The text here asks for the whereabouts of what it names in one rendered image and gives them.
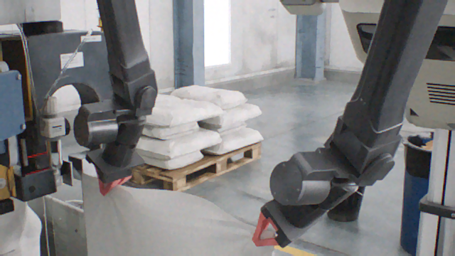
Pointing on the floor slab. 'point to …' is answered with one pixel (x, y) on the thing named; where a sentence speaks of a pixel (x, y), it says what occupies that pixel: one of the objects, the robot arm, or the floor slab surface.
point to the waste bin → (414, 185)
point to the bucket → (348, 207)
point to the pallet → (177, 176)
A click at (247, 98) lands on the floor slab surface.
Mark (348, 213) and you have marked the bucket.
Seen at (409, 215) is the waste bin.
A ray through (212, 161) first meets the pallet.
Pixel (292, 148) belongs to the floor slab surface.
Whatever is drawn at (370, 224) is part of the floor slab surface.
